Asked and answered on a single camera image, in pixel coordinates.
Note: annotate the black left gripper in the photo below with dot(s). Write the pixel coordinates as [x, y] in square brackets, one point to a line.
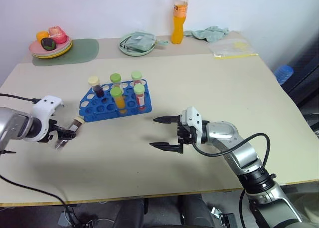
[52, 128]

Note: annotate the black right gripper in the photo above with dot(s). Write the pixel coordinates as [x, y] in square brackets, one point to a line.
[185, 135]

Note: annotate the cream-capped tube with brown residue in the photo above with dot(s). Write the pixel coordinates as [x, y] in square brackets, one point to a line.
[76, 123]

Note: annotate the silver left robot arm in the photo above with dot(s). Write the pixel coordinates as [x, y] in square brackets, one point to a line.
[11, 125]

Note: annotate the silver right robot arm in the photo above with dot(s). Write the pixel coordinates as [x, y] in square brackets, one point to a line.
[239, 148]

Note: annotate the blue test tube rack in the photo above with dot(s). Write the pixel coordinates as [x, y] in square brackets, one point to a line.
[99, 110]

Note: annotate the green-capped tube, red liquid, label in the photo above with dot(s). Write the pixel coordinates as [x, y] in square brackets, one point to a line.
[140, 98]

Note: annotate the cream-capped tube with dark liquid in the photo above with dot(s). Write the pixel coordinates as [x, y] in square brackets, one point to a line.
[98, 90]

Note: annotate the green-capped tube with orange liquid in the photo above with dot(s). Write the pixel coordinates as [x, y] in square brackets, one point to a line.
[119, 102]

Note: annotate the light-green-capped tube, red liquid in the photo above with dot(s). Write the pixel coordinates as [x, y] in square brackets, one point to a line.
[136, 76]

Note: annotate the green-capped tube with clear body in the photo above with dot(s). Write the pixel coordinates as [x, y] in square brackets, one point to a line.
[115, 78]

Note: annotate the green placemat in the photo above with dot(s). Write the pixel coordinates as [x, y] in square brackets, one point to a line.
[82, 52]

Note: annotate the dark rounded shape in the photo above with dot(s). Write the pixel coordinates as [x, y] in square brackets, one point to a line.
[197, 210]

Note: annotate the stack of pastel plates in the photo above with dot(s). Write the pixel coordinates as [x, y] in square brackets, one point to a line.
[62, 48]

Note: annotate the light green plate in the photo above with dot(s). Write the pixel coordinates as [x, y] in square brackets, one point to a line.
[135, 53]

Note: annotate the dark purple toy fruit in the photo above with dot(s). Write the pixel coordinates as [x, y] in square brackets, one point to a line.
[48, 44]

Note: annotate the green fabric pouch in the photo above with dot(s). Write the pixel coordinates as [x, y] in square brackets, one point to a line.
[139, 41]

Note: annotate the pink toy fruit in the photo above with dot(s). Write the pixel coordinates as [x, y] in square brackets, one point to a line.
[57, 34]

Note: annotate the orange toy fruit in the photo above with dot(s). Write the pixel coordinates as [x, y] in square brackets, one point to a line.
[42, 35]

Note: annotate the clear zip bag, yellow seal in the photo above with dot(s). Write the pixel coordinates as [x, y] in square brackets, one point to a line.
[231, 49]

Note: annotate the small black box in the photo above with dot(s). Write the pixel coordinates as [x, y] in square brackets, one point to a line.
[228, 220]

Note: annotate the orange soda bottle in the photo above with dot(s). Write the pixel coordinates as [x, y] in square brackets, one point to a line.
[179, 26]

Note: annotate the crumpled green cloth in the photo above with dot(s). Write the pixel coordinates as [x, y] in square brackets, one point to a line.
[211, 34]

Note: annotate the blue bottle cap object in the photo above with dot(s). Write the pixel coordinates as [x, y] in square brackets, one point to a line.
[284, 74]

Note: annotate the black chair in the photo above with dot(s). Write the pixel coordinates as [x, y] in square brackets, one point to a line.
[304, 73]

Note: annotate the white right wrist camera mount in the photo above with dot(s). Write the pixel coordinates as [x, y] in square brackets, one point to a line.
[192, 119]

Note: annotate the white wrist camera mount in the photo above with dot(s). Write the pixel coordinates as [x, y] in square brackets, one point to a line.
[192, 119]
[43, 109]

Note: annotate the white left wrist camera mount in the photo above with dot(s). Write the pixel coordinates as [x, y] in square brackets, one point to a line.
[43, 109]

